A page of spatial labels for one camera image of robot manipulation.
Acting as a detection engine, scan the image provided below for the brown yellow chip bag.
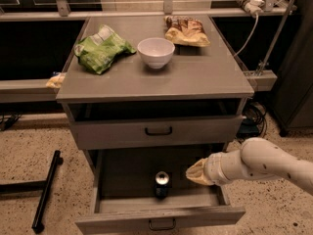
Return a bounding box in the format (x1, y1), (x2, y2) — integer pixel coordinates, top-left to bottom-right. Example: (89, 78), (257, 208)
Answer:
(164, 16), (210, 47)

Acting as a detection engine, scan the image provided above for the green chip bag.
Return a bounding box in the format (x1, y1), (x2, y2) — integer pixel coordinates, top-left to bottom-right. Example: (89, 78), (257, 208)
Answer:
(74, 24), (136, 74)

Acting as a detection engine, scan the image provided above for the small yellow snack bag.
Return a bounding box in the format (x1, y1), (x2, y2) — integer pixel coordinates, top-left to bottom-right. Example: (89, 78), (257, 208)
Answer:
(46, 72), (66, 89)

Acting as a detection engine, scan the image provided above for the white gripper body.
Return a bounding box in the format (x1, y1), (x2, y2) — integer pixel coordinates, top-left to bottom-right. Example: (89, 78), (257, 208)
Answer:
(203, 150), (247, 186)

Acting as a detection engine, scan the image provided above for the white power strip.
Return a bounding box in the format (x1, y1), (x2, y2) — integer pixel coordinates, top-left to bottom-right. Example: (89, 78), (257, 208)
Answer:
(235, 0), (263, 17)

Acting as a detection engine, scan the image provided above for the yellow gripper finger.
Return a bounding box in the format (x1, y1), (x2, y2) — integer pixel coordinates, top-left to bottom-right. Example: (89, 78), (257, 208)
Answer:
(186, 159), (212, 186)

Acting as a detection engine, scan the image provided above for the grey drawer cabinet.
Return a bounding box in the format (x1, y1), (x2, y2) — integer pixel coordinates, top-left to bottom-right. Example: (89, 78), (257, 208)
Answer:
(55, 14), (255, 235)

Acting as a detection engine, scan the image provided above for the blue pepsi can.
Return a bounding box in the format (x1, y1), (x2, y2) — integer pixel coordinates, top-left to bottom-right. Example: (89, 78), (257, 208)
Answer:
(155, 171), (170, 199)

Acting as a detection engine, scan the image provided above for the white power cable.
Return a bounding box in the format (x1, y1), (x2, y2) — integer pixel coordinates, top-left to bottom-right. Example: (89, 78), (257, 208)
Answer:
(232, 13), (260, 58)

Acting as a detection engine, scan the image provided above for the grey top drawer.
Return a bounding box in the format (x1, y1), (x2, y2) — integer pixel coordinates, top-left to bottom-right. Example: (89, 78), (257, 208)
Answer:
(70, 116), (243, 150)

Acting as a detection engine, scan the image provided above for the grey open middle drawer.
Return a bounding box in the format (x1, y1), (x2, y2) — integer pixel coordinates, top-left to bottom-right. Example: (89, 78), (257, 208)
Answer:
(76, 145), (245, 235)

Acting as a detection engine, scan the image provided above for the white bowl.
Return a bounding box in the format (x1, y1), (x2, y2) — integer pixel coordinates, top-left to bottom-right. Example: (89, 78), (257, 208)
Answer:
(137, 37), (175, 70)

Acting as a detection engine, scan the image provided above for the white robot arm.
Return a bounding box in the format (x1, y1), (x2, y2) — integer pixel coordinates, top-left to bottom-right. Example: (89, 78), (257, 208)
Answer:
(186, 138), (313, 195)

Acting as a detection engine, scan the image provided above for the grey metal railing frame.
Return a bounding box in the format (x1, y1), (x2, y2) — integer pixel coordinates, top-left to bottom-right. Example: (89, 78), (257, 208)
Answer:
(0, 0), (298, 104)

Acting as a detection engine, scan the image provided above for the dark grey side cabinet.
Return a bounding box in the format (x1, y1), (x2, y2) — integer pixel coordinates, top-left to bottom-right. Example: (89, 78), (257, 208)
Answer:
(270, 0), (313, 136)

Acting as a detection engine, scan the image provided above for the black cable bundle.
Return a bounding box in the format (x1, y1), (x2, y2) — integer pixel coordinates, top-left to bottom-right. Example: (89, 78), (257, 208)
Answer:
(236, 101), (268, 140)

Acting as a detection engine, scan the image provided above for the black metal floor stand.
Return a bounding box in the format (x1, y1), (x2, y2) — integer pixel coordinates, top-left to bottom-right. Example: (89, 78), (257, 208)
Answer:
(0, 150), (64, 234)

